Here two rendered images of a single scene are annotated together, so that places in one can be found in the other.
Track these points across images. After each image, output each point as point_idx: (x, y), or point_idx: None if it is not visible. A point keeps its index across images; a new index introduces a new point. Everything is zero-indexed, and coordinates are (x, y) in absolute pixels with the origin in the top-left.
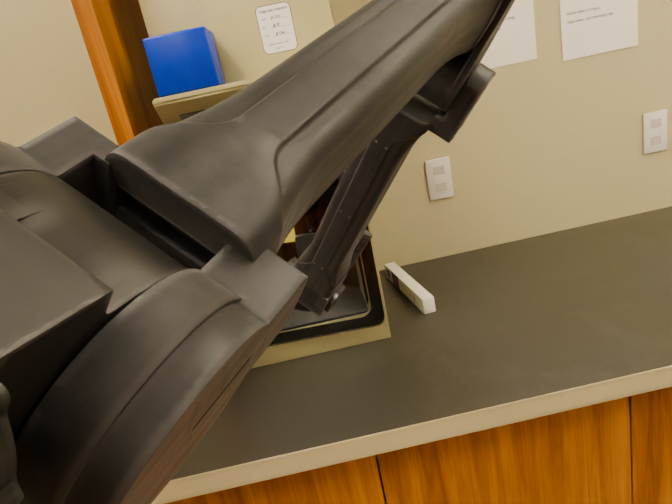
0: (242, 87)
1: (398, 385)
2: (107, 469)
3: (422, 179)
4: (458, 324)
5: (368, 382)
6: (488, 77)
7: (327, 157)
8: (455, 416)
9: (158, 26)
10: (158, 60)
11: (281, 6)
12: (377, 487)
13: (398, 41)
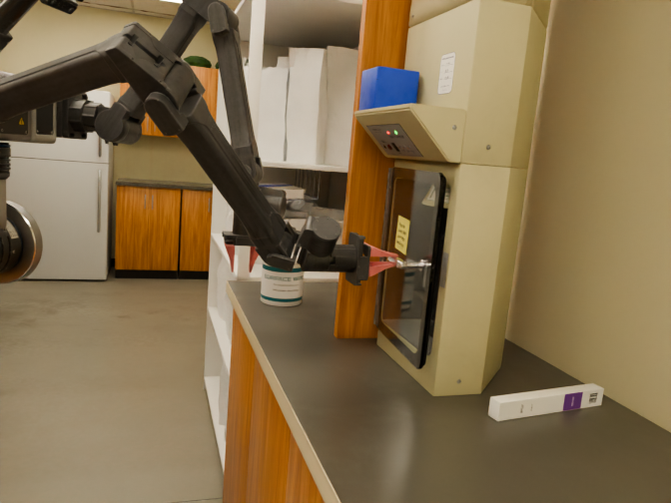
0: (376, 113)
1: (344, 396)
2: None
3: None
4: (465, 431)
5: (351, 385)
6: (146, 99)
7: (3, 93)
8: (295, 415)
9: (407, 64)
10: (362, 86)
11: (451, 55)
12: (288, 442)
13: (42, 69)
